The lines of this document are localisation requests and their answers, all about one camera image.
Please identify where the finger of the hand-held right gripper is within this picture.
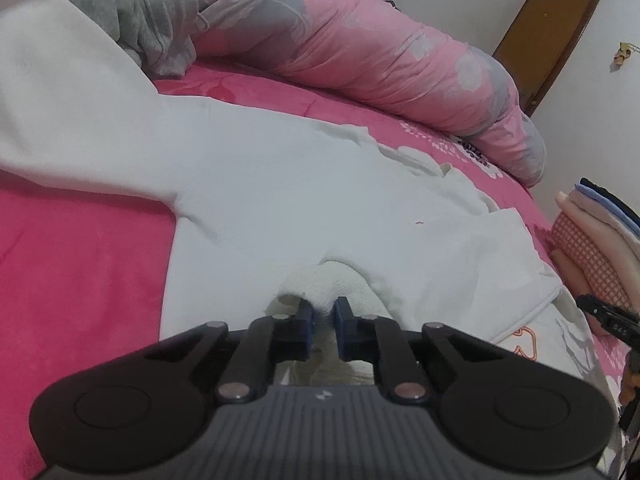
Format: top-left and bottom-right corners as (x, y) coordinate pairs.
(575, 294), (640, 346)

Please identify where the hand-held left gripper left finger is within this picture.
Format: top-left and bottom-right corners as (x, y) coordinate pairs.
(135, 299), (316, 403)

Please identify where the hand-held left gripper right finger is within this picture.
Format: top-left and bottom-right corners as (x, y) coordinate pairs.
(334, 296), (506, 403)

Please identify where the white sweatshirt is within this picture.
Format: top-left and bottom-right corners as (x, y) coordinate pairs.
(0, 0), (563, 386)

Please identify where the pile of grey clothes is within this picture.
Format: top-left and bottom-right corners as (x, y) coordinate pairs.
(30, 0), (201, 81)

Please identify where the person's right hand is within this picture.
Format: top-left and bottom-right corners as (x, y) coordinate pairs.
(619, 352), (637, 407)

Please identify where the peach folded garment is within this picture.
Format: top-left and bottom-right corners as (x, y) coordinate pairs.
(550, 247), (601, 296)

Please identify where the pink checked folded garment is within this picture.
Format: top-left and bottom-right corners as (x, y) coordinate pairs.
(550, 210), (640, 311)

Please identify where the blue folded garment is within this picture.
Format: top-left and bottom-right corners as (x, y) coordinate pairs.
(575, 182), (640, 241)

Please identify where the black folded garment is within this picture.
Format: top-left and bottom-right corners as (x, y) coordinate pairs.
(580, 177), (640, 231)

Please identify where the pink floral bed blanket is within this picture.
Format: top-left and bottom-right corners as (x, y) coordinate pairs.
(0, 55), (631, 480)

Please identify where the pink floral quilt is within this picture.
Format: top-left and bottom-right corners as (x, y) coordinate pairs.
(107, 0), (548, 188)

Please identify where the brown wooden door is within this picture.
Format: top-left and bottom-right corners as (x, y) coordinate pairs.
(492, 0), (600, 118)

